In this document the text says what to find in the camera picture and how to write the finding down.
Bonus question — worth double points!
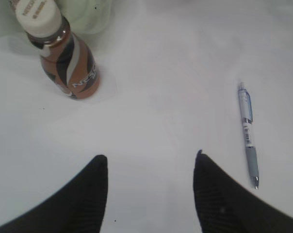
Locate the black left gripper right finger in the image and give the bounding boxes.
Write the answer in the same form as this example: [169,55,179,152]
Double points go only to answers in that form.
[193,150,293,233]

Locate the pale green wavy glass plate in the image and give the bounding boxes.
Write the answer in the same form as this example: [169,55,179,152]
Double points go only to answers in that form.
[0,0,112,37]

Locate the brown Nescafe coffee bottle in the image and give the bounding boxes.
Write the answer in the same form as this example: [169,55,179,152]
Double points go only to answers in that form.
[8,0,100,100]

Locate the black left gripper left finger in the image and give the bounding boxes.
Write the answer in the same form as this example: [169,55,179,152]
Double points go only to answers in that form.
[0,155,108,233]

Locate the blue grey ballpoint pen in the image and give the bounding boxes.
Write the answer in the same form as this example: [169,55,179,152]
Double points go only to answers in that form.
[238,82,259,189]

